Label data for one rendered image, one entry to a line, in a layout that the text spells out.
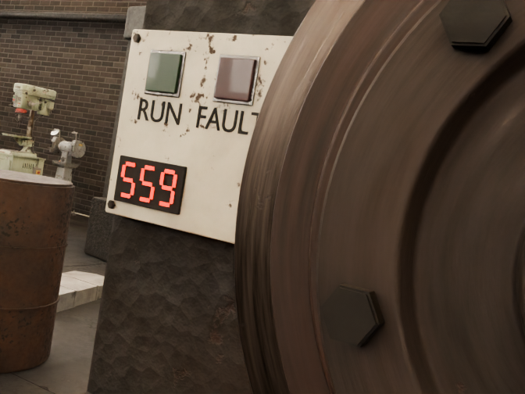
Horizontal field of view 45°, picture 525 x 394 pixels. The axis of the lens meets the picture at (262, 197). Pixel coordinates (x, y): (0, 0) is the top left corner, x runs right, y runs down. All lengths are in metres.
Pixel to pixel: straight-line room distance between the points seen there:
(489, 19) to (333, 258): 0.11
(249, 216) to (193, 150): 0.20
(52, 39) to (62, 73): 0.57
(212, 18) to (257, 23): 0.05
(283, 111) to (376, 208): 0.14
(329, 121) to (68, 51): 9.52
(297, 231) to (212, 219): 0.22
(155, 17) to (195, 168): 0.17
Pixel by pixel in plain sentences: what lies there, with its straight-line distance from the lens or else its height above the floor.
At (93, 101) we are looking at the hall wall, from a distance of 9.30.
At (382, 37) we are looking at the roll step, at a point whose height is 1.21.
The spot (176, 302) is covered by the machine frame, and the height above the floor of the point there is 0.99.
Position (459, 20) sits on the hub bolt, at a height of 1.20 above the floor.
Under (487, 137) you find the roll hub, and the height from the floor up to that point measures 1.16.
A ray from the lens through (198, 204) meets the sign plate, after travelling 0.57.
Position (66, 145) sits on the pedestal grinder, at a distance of 8.99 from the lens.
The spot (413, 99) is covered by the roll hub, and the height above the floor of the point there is 1.17.
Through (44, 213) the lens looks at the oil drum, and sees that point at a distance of 3.06.
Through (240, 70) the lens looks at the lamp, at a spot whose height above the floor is 1.21.
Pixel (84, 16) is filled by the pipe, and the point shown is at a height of 2.70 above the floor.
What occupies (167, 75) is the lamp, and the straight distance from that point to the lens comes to 0.60.
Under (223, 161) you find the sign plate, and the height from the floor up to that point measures 1.13.
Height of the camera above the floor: 1.13
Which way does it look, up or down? 3 degrees down
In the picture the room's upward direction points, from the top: 9 degrees clockwise
